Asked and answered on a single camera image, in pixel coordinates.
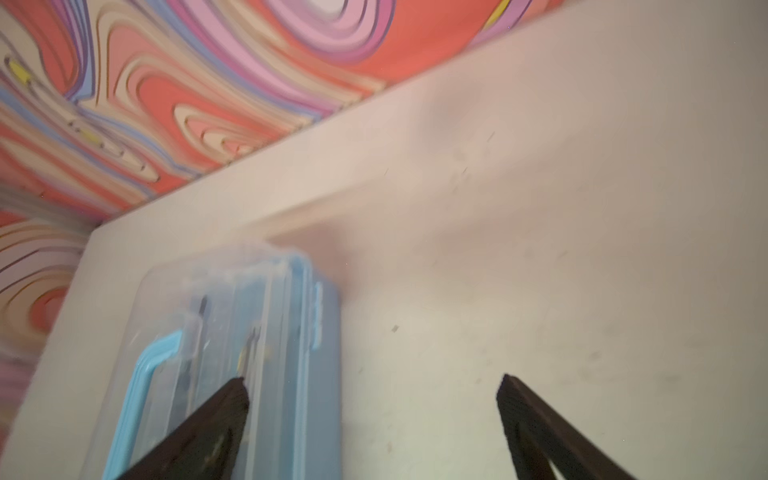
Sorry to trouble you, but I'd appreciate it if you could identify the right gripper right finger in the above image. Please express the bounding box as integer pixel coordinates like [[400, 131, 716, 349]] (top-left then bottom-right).
[[496, 374, 632, 480]]

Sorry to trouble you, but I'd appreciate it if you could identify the blue plastic tool box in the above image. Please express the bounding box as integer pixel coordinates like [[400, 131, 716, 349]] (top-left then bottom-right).
[[81, 244, 342, 479]]

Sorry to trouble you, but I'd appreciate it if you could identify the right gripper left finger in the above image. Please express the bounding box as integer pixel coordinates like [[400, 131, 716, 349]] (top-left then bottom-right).
[[121, 377, 250, 480]]

